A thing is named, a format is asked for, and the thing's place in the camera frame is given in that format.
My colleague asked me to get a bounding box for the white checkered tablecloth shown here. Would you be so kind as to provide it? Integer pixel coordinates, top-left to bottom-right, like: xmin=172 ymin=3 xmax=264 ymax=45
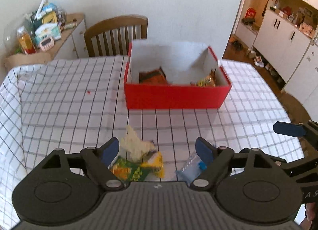
xmin=1 ymin=56 xmax=303 ymax=229

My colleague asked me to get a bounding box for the yellow green container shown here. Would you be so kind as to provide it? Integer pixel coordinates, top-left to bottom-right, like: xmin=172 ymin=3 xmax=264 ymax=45
xmin=42 ymin=11 xmax=58 ymax=24

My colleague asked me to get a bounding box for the white wall cabinet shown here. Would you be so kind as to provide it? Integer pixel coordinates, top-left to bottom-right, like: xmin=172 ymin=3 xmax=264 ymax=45
xmin=234 ymin=0 xmax=318 ymax=114

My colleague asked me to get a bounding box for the brown wooden chair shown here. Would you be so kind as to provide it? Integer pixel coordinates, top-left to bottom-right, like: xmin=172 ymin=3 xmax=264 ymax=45
xmin=84 ymin=14 xmax=148 ymax=58

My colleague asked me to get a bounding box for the light blue snack packet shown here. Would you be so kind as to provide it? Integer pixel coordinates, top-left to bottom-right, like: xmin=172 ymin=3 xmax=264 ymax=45
xmin=176 ymin=152 xmax=207 ymax=186

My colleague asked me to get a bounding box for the green yellow snack packet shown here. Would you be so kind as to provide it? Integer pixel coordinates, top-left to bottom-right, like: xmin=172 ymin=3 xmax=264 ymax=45
xmin=110 ymin=152 xmax=165 ymax=183

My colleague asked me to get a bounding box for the wooden side cabinet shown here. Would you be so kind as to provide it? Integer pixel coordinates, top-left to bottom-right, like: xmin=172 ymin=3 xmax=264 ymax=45
xmin=4 ymin=13 xmax=88 ymax=71

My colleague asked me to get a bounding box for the orange juice bottle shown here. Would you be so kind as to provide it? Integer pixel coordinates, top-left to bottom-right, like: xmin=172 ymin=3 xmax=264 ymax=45
xmin=17 ymin=26 xmax=36 ymax=55

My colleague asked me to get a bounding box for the white tissue pack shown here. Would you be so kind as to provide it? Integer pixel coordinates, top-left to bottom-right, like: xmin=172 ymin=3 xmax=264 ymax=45
xmin=35 ymin=23 xmax=61 ymax=46

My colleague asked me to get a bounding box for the red cardboard box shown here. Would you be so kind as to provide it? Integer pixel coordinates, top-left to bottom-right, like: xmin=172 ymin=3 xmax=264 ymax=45
xmin=123 ymin=40 xmax=232 ymax=110

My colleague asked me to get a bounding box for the brown gold snack packet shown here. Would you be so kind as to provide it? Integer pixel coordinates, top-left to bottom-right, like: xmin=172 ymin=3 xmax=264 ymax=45
xmin=190 ymin=70 xmax=217 ymax=87

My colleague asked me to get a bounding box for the person's right hand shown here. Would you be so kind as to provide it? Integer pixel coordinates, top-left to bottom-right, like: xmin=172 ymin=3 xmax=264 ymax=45
xmin=305 ymin=203 xmax=317 ymax=230

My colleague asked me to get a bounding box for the pink digital timer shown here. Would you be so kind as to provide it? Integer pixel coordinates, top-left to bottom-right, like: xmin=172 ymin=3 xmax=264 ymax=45
xmin=39 ymin=37 xmax=55 ymax=52

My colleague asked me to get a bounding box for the orange brown snack bag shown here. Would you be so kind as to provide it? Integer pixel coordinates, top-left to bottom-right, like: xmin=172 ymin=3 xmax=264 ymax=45
xmin=139 ymin=67 xmax=169 ymax=85

